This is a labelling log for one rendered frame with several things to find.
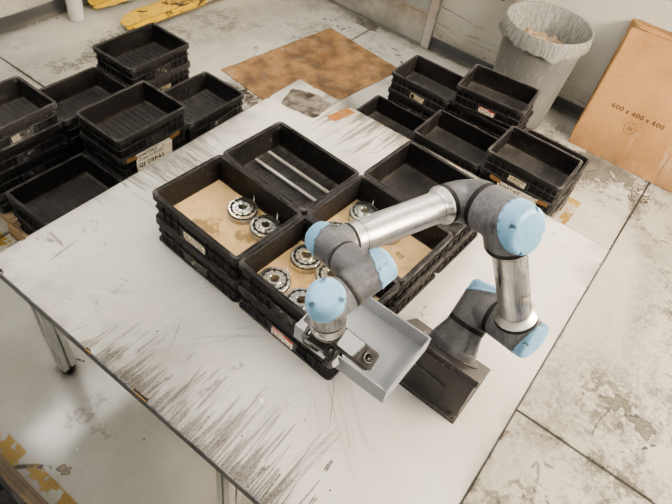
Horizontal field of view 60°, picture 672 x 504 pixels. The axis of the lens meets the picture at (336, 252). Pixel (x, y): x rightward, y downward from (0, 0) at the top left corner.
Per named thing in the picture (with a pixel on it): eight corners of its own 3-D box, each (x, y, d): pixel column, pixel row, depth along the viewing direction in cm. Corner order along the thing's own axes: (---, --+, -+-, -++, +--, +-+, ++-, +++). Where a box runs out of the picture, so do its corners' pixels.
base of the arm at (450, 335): (474, 360, 177) (492, 333, 175) (470, 368, 162) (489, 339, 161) (432, 332, 181) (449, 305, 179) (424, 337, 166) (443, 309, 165)
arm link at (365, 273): (362, 230, 117) (318, 260, 114) (397, 256, 109) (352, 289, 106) (370, 256, 122) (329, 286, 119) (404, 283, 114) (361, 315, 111)
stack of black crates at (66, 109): (104, 119, 328) (94, 65, 303) (141, 143, 318) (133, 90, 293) (41, 150, 304) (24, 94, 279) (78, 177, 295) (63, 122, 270)
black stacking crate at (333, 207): (444, 257, 199) (454, 235, 191) (394, 306, 182) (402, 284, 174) (356, 198, 213) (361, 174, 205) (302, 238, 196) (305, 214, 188)
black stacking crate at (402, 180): (487, 216, 216) (498, 193, 208) (445, 257, 199) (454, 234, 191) (403, 163, 230) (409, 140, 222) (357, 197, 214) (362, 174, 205)
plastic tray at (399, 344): (426, 349, 146) (431, 338, 142) (382, 403, 134) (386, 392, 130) (341, 290, 155) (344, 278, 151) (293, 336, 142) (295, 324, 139)
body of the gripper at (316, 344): (321, 319, 132) (318, 298, 122) (353, 339, 130) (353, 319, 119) (302, 346, 129) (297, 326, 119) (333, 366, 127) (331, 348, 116)
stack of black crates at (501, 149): (548, 224, 318) (584, 161, 285) (525, 254, 301) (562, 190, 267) (484, 188, 331) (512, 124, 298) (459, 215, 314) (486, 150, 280)
